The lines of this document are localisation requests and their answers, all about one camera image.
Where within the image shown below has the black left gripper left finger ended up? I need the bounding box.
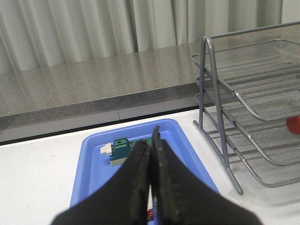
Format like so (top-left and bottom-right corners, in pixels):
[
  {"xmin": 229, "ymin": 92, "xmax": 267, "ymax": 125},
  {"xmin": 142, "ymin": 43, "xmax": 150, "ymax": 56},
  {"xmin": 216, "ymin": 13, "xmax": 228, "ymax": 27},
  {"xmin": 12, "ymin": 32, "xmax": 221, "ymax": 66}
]
[{"xmin": 52, "ymin": 141, "xmax": 150, "ymax": 225}]

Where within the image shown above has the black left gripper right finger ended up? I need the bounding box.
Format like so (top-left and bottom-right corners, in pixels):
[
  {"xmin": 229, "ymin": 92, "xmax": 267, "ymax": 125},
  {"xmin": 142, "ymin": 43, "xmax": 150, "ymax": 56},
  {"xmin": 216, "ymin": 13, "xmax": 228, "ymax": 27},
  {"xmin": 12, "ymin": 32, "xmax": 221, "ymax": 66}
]
[{"xmin": 150, "ymin": 126, "xmax": 262, "ymax": 225}]

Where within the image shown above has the silver mesh tray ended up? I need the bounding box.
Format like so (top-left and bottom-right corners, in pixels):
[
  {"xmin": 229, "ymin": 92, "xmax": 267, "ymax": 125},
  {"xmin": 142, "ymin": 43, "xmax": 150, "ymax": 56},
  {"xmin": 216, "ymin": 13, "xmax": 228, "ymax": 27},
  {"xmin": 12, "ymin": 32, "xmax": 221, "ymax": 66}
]
[
  {"xmin": 204, "ymin": 39, "xmax": 300, "ymax": 121},
  {"xmin": 199, "ymin": 93, "xmax": 300, "ymax": 193},
  {"xmin": 203, "ymin": 76, "xmax": 300, "ymax": 166}
]

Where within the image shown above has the red emergency push button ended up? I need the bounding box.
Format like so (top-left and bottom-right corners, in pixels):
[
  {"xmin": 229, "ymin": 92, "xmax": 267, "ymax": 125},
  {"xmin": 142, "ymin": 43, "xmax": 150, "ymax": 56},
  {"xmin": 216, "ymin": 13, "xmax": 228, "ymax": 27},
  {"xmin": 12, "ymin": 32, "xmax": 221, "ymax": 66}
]
[{"xmin": 286, "ymin": 116, "xmax": 300, "ymax": 135}]

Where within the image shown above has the blue plastic tray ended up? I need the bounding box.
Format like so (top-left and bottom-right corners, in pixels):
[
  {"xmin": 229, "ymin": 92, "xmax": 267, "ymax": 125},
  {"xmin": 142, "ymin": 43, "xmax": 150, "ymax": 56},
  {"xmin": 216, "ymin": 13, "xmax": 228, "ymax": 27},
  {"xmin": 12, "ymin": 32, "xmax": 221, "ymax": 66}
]
[{"xmin": 69, "ymin": 118, "xmax": 221, "ymax": 225}]

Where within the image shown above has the green terminal block module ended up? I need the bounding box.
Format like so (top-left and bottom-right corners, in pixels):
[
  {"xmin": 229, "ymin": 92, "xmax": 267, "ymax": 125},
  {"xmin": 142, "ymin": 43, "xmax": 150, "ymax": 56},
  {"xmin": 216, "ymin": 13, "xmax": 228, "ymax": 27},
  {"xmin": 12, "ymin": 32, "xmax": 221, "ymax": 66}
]
[{"xmin": 100, "ymin": 137, "xmax": 152, "ymax": 166}]

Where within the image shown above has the grey stone counter ledge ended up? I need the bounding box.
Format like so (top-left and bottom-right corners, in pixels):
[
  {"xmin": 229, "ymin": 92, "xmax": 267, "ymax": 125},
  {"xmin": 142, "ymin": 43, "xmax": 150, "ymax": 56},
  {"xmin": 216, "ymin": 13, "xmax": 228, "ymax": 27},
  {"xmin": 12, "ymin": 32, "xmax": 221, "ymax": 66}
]
[{"xmin": 0, "ymin": 20, "xmax": 300, "ymax": 141}]

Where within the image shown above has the grey window curtain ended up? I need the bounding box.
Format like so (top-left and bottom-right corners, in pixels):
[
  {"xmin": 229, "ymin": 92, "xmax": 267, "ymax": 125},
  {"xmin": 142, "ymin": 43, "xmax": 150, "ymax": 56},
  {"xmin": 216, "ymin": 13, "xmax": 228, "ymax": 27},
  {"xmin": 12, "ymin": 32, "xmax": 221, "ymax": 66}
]
[{"xmin": 0, "ymin": 0, "xmax": 300, "ymax": 74}]

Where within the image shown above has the grey metal rack frame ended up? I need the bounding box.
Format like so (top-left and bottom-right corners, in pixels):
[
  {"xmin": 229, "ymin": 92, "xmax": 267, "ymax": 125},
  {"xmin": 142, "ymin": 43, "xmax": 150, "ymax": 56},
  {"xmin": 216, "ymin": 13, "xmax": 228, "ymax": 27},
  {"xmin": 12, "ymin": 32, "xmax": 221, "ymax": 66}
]
[{"xmin": 191, "ymin": 22, "xmax": 300, "ymax": 194}]

